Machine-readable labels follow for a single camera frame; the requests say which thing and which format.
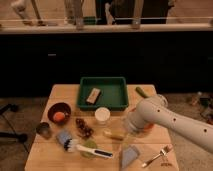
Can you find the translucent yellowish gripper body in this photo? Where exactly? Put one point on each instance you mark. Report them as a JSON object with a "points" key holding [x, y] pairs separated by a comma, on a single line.
{"points": [[129, 133]]}

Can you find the yellow banana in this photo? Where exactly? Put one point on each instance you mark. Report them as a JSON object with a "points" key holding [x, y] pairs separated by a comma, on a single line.
{"points": [[113, 135]]}

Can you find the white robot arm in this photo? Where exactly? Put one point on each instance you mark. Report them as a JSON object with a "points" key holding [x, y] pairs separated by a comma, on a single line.
{"points": [[154, 110]]}

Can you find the white plastic cup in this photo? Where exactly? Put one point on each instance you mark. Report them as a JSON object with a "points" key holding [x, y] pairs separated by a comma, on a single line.
{"points": [[102, 115]]}

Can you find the small metal cup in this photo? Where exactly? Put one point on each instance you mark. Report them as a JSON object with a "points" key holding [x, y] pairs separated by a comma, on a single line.
{"points": [[43, 129]]}

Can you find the orange bowl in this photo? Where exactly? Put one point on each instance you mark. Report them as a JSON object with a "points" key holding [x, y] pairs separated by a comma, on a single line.
{"points": [[148, 127]]}

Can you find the grey blue cloth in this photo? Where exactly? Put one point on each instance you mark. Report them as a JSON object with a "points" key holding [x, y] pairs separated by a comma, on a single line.
{"points": [[128, 156]]}

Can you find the green plastic tray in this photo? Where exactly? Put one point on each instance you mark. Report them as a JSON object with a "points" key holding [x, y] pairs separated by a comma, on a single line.
{"points": [[113, 93]]}

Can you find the metal fork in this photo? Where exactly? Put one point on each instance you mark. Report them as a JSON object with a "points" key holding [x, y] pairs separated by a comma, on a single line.
{"points": [[164, 151]]}

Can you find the green round lid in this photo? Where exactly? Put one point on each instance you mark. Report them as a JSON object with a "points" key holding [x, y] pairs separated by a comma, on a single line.
{"points": [[90, 144]]}

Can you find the brown grape cluster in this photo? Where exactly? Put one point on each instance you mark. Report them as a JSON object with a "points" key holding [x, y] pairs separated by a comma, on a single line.
{"points": [[84, 130]]}

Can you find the tan sponge block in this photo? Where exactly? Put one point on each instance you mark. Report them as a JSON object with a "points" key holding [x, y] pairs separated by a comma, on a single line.
{"points": [[93, 96]]}

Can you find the wooden table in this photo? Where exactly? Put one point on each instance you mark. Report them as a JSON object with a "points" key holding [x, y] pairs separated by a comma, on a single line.
{"points": [[48, 155]]}

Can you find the blue dish brush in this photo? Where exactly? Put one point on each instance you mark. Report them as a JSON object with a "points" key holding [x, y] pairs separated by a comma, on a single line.
{"points": [[71, 144]]}

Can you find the dark brown bowl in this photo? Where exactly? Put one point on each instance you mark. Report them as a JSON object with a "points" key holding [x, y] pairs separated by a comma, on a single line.
{"points": [[59, 107]]}

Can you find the orange ball in bowl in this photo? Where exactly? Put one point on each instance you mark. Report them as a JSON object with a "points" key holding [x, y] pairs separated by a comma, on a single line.
{"points": [[58, 117]]}

